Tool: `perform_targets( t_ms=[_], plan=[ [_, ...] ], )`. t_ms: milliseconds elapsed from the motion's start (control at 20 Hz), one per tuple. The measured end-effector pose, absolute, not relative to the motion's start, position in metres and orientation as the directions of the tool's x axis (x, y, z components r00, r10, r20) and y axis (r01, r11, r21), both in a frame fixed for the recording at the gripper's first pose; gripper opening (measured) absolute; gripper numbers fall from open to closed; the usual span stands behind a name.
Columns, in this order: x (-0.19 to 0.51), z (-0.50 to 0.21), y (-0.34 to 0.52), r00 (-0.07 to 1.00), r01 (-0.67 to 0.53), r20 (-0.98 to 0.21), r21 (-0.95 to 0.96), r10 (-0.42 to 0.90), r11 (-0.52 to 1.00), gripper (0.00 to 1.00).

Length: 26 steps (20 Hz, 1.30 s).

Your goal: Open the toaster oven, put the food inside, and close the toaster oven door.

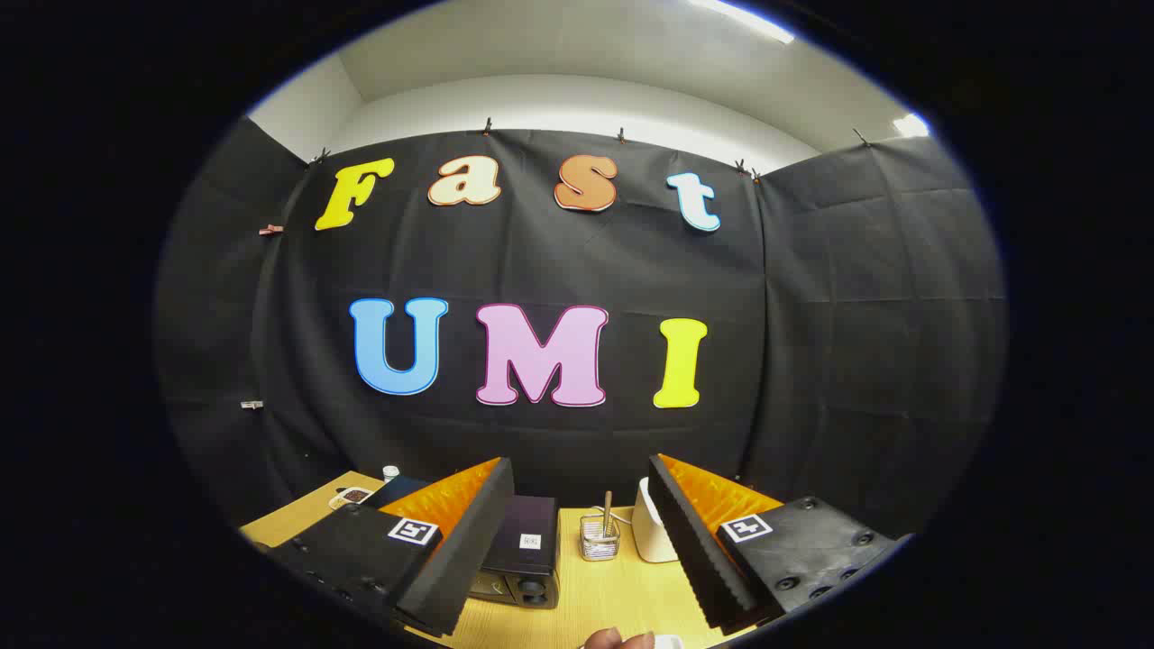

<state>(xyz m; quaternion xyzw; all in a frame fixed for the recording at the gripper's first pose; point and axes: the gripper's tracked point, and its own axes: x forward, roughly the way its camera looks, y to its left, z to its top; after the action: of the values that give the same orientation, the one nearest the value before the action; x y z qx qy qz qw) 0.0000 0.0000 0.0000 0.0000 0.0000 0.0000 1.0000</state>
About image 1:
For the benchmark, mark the wooden stick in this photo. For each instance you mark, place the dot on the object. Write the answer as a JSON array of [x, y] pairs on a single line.
[[607, 512]]

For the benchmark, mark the white toaster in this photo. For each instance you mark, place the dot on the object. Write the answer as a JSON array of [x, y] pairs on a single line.
[[649, 536]]

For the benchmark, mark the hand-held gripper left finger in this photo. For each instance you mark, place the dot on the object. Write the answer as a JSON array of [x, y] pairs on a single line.
[[469, 559]]

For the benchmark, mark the black toaster oven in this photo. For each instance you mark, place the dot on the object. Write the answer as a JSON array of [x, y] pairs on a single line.
[[523, 541]]

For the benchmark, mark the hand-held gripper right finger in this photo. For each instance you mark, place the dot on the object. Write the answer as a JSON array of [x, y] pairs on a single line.
[[694, 559]]

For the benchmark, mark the small white tray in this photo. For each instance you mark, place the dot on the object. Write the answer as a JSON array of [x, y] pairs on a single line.
[[352, 497]]

